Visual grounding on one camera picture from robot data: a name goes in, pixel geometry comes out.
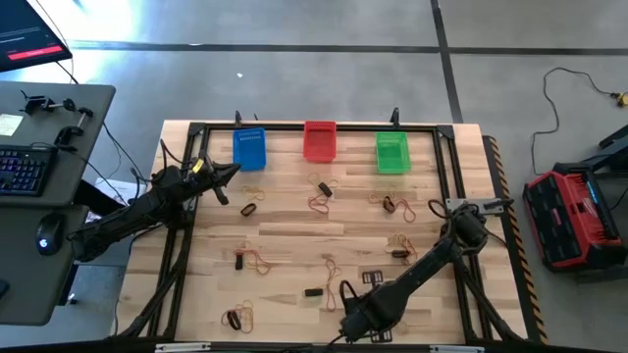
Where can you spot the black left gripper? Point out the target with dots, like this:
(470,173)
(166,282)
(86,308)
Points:
(203,176)

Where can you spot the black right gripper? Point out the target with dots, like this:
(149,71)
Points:
(375,309)

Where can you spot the wide black rubber band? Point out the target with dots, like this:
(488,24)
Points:
(234,321)
(388,205)
(325,189)
(239,262)
(400,254)
(242,211)

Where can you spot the thin yellow rubber band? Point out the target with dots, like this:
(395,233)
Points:
(392,242)
(373,197)
(263,193)
(250,314)
(314,177)
(328,257)
(244,243)

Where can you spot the small black clip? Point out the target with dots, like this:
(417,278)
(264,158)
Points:
(314,292)

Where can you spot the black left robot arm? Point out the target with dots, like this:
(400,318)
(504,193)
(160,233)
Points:
(122,220)

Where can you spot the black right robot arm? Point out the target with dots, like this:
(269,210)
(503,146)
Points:
(427,262)

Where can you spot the blue plastic basket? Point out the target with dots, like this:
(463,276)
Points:
(249,149)

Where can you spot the small black table clamp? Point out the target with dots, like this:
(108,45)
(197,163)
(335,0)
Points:
(395,116)
(238,118)

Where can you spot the red plastic basket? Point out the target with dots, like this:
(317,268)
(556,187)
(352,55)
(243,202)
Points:
(320,142)

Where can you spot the white paper sheet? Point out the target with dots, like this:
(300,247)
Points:
(118,188)

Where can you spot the black desk clamp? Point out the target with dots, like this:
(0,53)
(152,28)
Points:
(35,103)
(68,132)

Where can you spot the green plastic basket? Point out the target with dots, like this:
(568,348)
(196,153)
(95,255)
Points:
(392,153)

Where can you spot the yellow black hazard strip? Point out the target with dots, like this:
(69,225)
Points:
(523,267)

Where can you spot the black computer mouse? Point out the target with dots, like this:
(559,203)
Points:
(49,233)

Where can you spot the black backlit keyboard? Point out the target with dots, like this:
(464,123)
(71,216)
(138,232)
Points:
(24,171)

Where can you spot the pale yellow sticky note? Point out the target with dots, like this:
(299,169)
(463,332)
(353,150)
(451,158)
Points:
(10,124)

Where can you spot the grey desk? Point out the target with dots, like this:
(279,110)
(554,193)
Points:
(29,284)

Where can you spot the red and black toolbox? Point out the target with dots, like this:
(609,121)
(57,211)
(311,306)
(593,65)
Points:
(564,220)

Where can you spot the computer monitor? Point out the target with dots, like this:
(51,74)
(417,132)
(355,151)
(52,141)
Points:
(24,34)

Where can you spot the black metal stand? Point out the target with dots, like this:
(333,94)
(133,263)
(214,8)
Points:
(613,142)

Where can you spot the black aluminium table frame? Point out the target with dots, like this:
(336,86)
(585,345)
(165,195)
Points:
(284,127)

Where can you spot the silver metal bracket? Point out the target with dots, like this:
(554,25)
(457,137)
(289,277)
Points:
(181,347)
(456,349)

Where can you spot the grey metal bracket plate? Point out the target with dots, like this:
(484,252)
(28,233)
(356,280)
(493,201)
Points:
(483,206)

